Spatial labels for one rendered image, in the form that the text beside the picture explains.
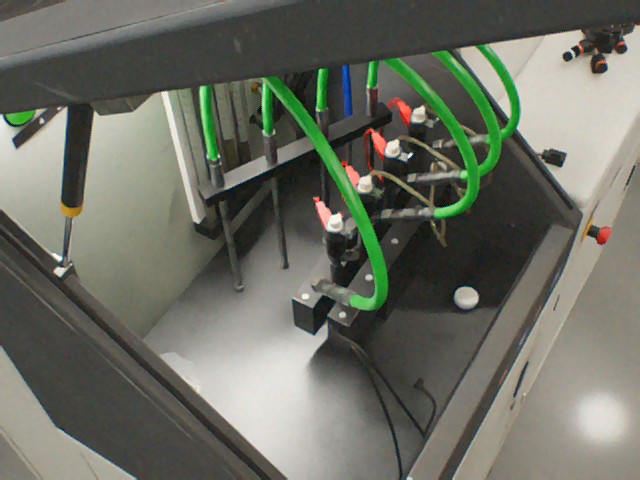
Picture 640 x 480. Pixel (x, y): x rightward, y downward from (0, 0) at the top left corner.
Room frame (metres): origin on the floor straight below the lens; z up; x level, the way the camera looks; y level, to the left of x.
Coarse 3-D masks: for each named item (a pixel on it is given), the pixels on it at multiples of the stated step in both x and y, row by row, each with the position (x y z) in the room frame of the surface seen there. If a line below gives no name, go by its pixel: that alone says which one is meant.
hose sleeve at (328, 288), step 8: (320, 280) 0.58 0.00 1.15; (328, 280) 0.58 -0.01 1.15; (320, 288) 0.57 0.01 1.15; (328, 288) 0.56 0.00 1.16; (336, 288) 0.55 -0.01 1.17; (344, 288) 0.55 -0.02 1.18; (328, 296) 0.56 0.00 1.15; (336, 296) 0.54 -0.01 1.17; (344, 296) 0.53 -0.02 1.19; (344, 304) 0.53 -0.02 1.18
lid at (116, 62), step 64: (0, 0) 0.58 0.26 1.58; (64, 0) 0.45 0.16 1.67; (128, 0) 0.36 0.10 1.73; (192, 0) 0.31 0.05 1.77; (256, 0) 0.27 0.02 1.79; (320, 0) 0.25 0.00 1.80; (384, 0) 0.24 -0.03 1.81; (448, 0) 0.23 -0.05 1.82; (512, 0) 0.21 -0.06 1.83; (576, 0) 0.20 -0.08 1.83; (0, 64) 0.38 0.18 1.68; (64, 64) 0.35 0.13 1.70; (128, 64) 0.32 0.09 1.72; (192, 64) 0.29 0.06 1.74; (256, 64) 0.27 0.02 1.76; (320, 64) 0.25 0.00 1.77
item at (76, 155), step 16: (80, 112) 0.40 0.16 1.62; (80, 128) 0.41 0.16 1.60; (64, 144) 0.43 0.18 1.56; (80, 144) 0.42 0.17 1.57; (64, 160) 0.43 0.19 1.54; (80, 160) 0.42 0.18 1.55; (64, 176) 0.44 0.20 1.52; (80, 176) 0.43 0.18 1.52; (64, 192) 0.44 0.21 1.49; (80, 192) 0.44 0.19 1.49; (64, 208) 0.45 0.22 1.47; (80, 208) 0.45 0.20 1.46; (64, 240) 0.48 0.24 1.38; (64, 256) 0.49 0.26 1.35; (64, 272) 0.49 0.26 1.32
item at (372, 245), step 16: (272, 80) 0.64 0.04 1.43; (208, 96) 0.78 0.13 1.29; (288, 96) 0.62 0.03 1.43; (208, 112) 0.79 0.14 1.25; (304, 112) 0.60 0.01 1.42; (208, 128) 0.79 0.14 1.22; (304, 128) 0.59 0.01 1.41; (208, 144) 0.79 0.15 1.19; (320, 144) 0.57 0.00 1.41; (208, 160) 0.79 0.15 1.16; (336, 160) 0.56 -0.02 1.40; (336, 176) 0.54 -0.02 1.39; (352, 192) 0.53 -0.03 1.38; (352, 208) 0.52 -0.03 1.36; (368, 224) 0.51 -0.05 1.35; (368, 240) 0.50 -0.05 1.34; (384, 272) 0.49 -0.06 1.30; (384, 288) 0.48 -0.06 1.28; (352, 304) 0.52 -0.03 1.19; (368, 304) 0.50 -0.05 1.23
